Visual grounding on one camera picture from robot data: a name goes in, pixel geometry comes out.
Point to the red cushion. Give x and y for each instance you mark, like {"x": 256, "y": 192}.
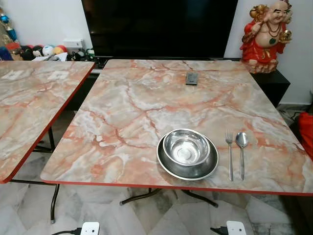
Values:
{"x": 306, "y": 134}

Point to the steel spoon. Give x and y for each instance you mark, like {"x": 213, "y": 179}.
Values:
{"x": 241, "y": 139}

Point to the steel fork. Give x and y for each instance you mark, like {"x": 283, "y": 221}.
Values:
{"x": 229, "y": 154}

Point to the red laughing Buddha statue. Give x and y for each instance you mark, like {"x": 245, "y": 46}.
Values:
{"x": 266, "y": 36}

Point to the small grey flat box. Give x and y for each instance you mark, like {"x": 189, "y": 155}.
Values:
{"x": 191, "y": 78}

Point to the steel plate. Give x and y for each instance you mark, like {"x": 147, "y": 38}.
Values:
{"x": 195, "y": 173}

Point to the steel bowl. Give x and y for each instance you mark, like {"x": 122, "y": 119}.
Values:
{"x": 186, "y": 147}

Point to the black television screen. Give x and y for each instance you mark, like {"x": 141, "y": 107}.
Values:
{"x": 159, "y": 27}

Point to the orange toy figure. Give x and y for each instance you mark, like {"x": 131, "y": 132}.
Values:
{"x": 59, "y": 49}

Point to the white paper sheet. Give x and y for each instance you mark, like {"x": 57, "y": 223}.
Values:
{"x": 56, "y": 57}

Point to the white and blue toy figure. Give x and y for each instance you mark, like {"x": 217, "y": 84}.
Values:
{"x": 48, "y": 50}

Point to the black toy figure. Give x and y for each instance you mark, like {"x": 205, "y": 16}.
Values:
{"x": 24, "y": 52}
{"x": 36, "y": 51}

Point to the red toy figure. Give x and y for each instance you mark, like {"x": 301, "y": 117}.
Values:
{"x": 12, "y": 47}

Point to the gold and blue trophy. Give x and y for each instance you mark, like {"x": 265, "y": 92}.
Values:
{"x": 6, "y": 29}

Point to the black metal table frame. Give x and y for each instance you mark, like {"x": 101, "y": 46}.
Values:
{"x": 55, "y": 200}
{"x": 142, "y": 196}

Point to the white wall socket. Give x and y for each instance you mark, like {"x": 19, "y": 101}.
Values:
{"x": 73, "y": 43}

